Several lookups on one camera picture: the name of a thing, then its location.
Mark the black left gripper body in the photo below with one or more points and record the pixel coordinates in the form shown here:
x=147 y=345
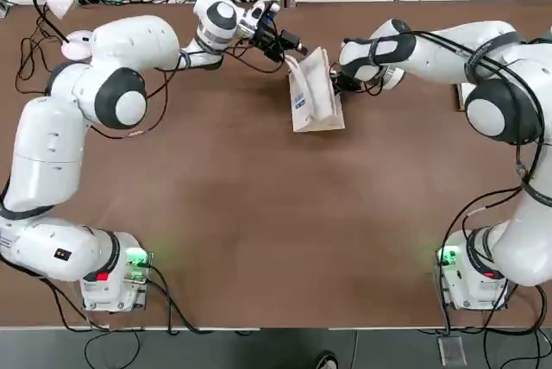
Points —
x=269 y=41

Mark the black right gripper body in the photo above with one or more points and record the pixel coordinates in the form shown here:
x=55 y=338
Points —
x=349 y=81

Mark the white paperback book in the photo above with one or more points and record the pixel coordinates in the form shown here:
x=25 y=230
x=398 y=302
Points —
x=315 y=97

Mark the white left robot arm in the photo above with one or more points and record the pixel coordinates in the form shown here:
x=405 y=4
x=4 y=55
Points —
x=129 y=41

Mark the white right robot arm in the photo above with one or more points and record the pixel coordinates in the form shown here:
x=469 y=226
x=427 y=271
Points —
x=453 y=50

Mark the closed green and white book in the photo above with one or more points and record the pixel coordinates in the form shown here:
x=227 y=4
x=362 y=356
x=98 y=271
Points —
x=460 y=97

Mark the grey floor outlet cover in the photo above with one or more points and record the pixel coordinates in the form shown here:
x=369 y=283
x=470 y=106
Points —
x=451 y=351

